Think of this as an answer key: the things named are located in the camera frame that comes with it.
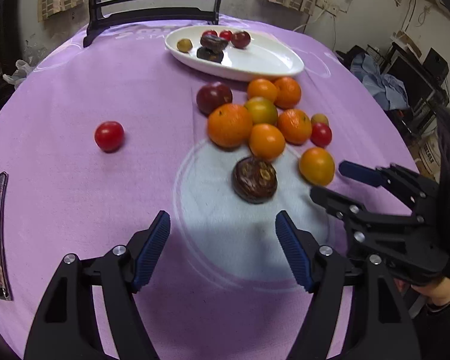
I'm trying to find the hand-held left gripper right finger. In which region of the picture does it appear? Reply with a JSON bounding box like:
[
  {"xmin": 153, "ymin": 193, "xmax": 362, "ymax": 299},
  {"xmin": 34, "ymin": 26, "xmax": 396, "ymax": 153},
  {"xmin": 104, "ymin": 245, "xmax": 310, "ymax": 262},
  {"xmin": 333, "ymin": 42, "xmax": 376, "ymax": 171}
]
[{"xmin": 275, "ymin": 211, "xmax": 422, "ymax": 360}]

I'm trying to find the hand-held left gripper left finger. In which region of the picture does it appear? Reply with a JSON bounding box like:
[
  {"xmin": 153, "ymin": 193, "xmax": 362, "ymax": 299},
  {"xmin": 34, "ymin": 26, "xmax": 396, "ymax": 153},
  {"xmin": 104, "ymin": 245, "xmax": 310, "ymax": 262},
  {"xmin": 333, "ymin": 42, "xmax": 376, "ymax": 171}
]
[{"xmin": 23, "ymin": 211, "xmax": 172, "ymax": 360}]

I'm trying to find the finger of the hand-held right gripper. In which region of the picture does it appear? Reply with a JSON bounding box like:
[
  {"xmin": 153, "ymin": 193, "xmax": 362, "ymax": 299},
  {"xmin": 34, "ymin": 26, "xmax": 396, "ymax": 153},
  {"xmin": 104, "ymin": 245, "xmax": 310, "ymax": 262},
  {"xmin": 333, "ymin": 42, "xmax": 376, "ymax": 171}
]
[
  {"xmin": 339, "ymin": 160, "xmax": 441, "ymax": 211},
  {"xmin": 310, "ymin": 186, "xmax": 425, "ymax": 234}
]

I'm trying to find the yellowish orange mandarin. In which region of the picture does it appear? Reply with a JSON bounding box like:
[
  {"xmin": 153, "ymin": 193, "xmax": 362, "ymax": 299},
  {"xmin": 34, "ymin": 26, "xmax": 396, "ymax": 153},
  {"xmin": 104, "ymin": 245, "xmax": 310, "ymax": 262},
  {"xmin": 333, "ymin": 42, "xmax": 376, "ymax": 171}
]
[{"xmin": 299, "ymin": 147, "xmax": 335, "ymax": 187}]

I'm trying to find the large dark brown water chestnut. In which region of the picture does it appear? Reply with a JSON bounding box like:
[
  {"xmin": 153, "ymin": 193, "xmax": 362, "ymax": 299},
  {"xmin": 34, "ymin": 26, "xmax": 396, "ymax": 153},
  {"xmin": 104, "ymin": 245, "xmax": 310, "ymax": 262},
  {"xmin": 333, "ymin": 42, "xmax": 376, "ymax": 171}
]
[{"xmin": 232, "ymin": 157, "xmax": 278, "ymax": 205}]

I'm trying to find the green-orange tomato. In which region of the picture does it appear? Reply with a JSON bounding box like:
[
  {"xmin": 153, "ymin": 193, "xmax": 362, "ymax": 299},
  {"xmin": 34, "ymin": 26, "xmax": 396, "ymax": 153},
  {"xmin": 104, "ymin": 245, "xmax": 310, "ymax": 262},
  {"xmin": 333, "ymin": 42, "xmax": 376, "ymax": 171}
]
[{"xmin": 244, "ymin": 97, "xmax": 278, "ymax": 126}]

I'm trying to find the large orange mandarin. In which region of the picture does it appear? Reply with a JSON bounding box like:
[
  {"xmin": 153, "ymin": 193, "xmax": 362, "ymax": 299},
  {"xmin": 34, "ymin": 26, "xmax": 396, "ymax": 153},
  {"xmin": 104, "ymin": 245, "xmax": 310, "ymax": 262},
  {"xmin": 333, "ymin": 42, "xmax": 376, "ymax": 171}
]
[{"xmin": 207, "ymin": 103, "xmax": 253, "ymax": 148}]

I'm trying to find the white oval plate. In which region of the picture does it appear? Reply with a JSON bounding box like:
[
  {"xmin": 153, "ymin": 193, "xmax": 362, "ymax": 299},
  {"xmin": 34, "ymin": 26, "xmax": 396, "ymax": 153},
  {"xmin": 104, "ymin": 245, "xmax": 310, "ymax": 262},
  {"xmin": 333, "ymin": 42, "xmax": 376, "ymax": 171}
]
[{"xmin": 164, "ymin": 25, "xmax": 305, "ymax": 82}]

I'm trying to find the large dark red plum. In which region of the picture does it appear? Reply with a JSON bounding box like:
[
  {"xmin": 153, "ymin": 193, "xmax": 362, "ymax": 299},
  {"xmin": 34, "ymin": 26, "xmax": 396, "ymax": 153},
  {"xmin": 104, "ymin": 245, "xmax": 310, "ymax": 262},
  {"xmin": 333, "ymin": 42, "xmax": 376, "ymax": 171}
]
[{"xmin": 196, "ymin": 82, "xmax": 233, "ymax": 116}]

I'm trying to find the person's right forearm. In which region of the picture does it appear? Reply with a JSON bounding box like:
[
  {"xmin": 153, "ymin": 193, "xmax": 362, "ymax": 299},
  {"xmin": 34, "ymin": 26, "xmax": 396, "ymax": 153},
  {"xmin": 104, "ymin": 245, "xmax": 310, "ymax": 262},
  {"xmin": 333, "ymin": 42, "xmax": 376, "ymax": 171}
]
[{"xmin": 410, "ymin": 289, "xmax": 450, "ymax": 360}]

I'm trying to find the person's right hand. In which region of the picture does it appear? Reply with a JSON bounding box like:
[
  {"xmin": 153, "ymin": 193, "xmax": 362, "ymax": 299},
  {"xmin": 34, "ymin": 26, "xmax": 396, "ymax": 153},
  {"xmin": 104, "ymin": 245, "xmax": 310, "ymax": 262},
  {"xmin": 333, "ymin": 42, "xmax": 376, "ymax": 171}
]
[{"xmin": 394, "ymin": 277, "xmax": 450, "ymax": 308}]

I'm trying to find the cardboard box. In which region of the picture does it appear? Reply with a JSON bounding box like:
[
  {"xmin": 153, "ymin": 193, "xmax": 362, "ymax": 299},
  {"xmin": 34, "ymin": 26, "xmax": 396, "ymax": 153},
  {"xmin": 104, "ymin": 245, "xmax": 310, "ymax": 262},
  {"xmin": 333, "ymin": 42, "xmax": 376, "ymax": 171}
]
[{"xmin": 416, "ymin": 135, "xmax": 441, "ymax": 181}]

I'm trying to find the purple tablecloth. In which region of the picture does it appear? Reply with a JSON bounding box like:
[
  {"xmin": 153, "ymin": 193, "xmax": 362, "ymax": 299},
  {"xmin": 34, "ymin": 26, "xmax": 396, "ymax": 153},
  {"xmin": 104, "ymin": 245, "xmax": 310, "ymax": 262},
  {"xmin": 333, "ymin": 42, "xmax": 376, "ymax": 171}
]
[{"xmin": 0, "ymin": 13, "xmax": 441, "ymax": 360}]

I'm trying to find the blue cloth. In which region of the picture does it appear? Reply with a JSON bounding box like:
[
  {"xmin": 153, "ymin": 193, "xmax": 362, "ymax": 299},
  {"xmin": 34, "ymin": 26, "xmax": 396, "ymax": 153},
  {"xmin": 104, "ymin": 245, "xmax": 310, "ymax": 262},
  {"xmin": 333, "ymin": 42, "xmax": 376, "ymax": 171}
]
[{"xmin": 350, "ymin": 52, "xmax": 409, "ymax": 111}]

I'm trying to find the black rack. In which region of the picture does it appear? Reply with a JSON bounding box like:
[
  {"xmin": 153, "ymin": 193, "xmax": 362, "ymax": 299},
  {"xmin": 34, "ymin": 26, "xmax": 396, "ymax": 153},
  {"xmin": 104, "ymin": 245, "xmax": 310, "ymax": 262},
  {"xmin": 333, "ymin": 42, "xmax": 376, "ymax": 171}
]
[{"xmin": 382, "ymin": 43, "xmax": 450, "ymax": 136}]

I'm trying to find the black speaker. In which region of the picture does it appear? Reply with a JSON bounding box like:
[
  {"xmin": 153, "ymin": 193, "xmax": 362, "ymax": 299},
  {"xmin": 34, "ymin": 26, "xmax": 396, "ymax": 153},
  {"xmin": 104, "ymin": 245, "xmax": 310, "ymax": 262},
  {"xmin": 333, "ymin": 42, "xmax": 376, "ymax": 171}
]
[{"xmin": 422, "ymin": 47, "xmax": 449, "ymax": 81}]

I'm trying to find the small dark red plum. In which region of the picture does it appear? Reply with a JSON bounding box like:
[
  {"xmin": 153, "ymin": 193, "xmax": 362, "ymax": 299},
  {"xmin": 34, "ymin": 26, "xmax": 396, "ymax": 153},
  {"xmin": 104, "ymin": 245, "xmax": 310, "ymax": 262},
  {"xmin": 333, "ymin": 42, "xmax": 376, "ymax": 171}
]
[{"xmin": 230, "ymin": 31, "xmax": 251, "ymax": 49}]

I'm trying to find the white plastic bag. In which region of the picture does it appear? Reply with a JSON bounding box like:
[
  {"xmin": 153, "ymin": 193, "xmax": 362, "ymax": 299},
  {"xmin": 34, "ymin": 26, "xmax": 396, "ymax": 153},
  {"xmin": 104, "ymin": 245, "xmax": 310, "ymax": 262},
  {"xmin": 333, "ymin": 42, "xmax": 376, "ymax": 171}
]
[{"xmin": 3, "ymin": 59, "xmax": 36, "ymax": 88}]

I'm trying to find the black metal chair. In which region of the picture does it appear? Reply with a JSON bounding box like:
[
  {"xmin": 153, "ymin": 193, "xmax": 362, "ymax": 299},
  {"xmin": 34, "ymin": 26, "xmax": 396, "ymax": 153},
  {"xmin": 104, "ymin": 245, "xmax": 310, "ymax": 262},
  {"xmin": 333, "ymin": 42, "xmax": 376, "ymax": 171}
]
[{"xmin": 83, "ymin": 0, "xmax": 229, "ymax": 48}]

